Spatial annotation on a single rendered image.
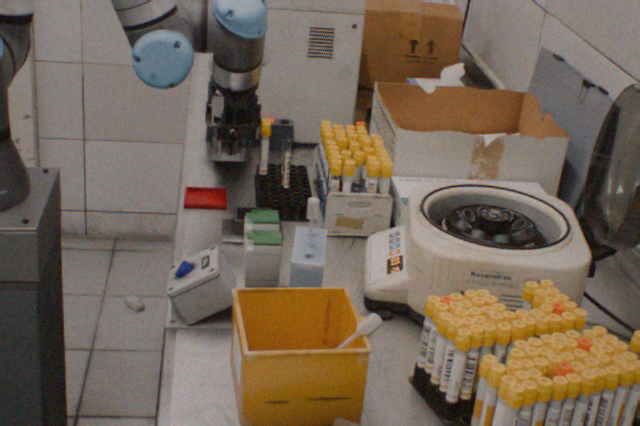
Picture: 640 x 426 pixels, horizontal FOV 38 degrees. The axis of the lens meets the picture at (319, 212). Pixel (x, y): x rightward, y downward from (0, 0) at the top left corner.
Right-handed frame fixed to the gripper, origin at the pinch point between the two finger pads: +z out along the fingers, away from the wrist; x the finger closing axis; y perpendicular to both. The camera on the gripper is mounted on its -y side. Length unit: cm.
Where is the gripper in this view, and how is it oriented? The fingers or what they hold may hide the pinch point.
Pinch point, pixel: (231, 146)
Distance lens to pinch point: 161.3
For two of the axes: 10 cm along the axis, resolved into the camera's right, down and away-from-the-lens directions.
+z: -1.2, 5.7, 8.1
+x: 9.9, 0.4, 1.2
